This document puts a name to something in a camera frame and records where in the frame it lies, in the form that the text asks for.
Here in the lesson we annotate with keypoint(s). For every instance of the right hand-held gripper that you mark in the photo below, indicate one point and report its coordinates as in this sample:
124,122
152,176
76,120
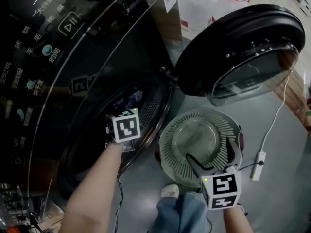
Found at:
223,186

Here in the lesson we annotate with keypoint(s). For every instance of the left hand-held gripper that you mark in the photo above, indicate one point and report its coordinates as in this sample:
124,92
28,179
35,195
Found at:
126,127

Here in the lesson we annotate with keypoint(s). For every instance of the green slotted laundry basket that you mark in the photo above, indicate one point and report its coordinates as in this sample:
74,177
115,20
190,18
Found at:
175,135

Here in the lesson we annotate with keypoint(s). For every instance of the black washing machine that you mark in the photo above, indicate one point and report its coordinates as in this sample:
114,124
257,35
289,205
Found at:
73,57

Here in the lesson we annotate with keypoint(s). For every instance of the person's right forearm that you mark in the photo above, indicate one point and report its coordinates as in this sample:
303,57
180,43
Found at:
236,221

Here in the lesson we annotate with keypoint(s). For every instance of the person's left forearm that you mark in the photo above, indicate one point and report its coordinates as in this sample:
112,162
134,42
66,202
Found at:
97,186

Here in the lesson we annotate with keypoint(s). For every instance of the round black machine door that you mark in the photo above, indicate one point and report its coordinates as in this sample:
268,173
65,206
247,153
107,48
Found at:
230,45

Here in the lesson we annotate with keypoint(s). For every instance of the white power strip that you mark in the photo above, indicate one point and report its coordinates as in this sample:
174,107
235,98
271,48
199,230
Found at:
258,166

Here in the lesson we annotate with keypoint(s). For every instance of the person's left white shoe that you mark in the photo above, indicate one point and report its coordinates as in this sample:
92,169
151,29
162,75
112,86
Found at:
170,190

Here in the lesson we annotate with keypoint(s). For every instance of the person's blue jeans legs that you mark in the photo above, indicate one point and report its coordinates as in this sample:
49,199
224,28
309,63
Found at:
177,215

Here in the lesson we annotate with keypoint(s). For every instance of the wooden slat pallet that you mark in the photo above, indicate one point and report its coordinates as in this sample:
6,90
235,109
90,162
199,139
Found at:
296,101

